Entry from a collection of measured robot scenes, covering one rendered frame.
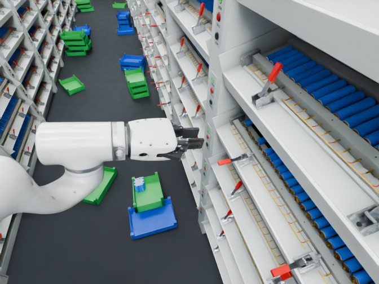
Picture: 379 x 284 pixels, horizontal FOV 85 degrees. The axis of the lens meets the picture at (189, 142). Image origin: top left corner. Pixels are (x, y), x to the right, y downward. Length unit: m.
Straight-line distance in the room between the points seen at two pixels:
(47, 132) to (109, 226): 1.25
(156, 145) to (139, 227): 1.18
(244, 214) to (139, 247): 0.93
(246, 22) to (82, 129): 0.43
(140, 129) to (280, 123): 0.29
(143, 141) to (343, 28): 0.35
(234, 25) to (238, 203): 0.54
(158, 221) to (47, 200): 1.20
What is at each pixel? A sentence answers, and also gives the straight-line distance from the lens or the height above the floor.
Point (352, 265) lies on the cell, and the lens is 0.53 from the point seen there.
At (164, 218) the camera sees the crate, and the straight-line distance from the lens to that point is 1.57.
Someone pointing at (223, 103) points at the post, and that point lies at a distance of 0.65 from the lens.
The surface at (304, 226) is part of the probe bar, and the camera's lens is 0.52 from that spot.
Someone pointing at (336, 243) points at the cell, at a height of 1.01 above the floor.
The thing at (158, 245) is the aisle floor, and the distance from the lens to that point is 1.52.
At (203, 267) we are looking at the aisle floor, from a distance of 1.48.
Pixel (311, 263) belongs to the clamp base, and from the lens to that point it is 0.51.
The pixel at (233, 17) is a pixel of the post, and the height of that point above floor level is 1.29.
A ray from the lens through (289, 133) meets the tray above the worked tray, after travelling 0.42.
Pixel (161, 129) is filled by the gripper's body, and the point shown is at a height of 1.12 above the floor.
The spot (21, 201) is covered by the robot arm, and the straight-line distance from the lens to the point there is 0.39.
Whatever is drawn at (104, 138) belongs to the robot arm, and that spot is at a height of 1.15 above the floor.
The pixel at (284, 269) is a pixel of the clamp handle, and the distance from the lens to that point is 0.49.
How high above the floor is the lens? 1.44
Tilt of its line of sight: 47 degrees down
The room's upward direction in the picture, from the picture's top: straight up
